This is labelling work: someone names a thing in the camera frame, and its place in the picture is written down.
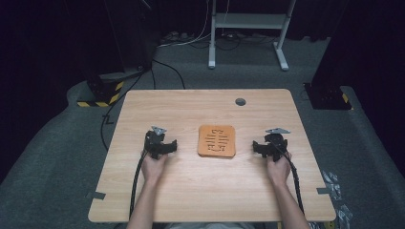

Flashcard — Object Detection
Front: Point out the crumpled clear plastic scrap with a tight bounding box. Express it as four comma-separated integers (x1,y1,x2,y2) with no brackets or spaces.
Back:
321,171,344,201
336,204,353,229

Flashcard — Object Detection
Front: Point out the white metal stand frame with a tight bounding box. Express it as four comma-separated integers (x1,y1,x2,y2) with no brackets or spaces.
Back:
207,0,297,72

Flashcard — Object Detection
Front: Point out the black perforated stand base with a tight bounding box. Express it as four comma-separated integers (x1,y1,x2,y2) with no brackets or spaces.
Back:
303,82,353,111

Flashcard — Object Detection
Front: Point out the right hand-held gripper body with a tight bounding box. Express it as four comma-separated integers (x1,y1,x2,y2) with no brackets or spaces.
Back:
264,127,291,162

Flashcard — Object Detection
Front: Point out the grey power strip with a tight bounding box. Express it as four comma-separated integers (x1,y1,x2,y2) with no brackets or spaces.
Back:
161,31,193,44

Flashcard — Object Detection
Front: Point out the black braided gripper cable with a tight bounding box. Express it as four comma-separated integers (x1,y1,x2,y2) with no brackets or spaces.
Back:
270,141,306,216
128,149,149,220

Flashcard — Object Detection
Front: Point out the person's right hand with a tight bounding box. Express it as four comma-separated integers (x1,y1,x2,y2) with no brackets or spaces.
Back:
266,152,292,186

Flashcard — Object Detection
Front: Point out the black stand base striped edge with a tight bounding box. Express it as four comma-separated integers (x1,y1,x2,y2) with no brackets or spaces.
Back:
76,72,125,108

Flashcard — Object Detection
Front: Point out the white floor cable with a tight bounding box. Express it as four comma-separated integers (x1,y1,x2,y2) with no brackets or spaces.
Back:
157,0,212,49

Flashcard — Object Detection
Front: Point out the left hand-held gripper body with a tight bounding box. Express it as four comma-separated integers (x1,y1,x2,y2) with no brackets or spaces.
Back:
143,125,167,160

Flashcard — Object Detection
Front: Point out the person's left hand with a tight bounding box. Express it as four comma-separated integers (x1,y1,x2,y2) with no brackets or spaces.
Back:
141,154,169,185

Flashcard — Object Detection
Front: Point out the black braided right gripper cable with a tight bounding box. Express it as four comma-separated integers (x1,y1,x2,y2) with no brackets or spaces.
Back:
270,141,306,216

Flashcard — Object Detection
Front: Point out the black braided left gripper cable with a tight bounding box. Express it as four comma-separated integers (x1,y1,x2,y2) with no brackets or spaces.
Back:
128,149,149,220

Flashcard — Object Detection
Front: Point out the stack of orange coasters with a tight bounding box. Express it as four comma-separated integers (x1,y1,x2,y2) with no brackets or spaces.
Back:
197,124,237,159

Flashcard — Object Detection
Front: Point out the black floor cable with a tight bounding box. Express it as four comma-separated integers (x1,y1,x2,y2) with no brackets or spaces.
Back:
100,58,186,151

